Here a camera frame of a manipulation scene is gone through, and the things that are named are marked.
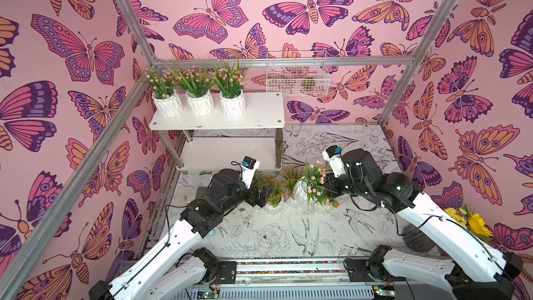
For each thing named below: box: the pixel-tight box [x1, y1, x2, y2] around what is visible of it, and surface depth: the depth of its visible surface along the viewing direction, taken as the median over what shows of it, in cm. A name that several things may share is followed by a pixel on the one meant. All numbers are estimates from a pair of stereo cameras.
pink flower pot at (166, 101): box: [145, 68, 184, 119], surface depth 74 cm
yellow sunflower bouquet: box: [444, 204, 493, 244], surface depth 63 cm
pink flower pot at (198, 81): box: [169, 65, 216, 117], surface depth 71 cm
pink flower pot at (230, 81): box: [213, 58, 248, 118], surface depth 73 cm
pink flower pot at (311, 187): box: [290, 160, 341, 210], surface depth 61 cm
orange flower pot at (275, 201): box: [265, 184, 286, 214], surface depth 85 cm
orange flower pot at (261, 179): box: [251, 169, 283, 189], surface depth 85 cm
